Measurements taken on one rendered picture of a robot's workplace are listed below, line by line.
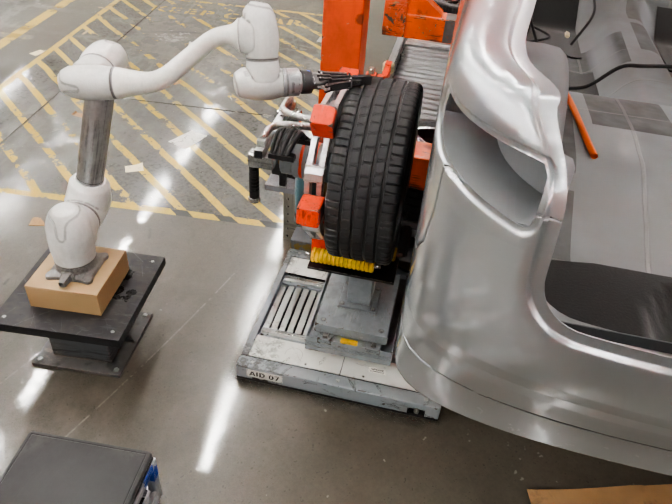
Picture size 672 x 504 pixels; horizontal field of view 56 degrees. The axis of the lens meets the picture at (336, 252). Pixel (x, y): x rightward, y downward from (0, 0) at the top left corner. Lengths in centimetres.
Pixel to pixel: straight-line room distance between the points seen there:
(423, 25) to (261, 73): 267
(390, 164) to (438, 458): 113
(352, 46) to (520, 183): 149
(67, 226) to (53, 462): 83
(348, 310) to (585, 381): 145
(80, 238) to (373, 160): 112
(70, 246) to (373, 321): 119
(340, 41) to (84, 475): 179
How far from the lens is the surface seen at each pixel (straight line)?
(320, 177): 204
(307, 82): 207
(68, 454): 212
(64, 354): 284
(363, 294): 259
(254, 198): 226
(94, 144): 246
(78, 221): 245
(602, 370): 131
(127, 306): 257
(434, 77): 472
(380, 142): 199
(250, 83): 203
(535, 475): 256
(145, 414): 259
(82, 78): 217
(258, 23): 201
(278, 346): 266
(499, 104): 112
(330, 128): 200
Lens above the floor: 203
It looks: 38 degrees down
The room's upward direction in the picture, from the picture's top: 5 degrees clockwise
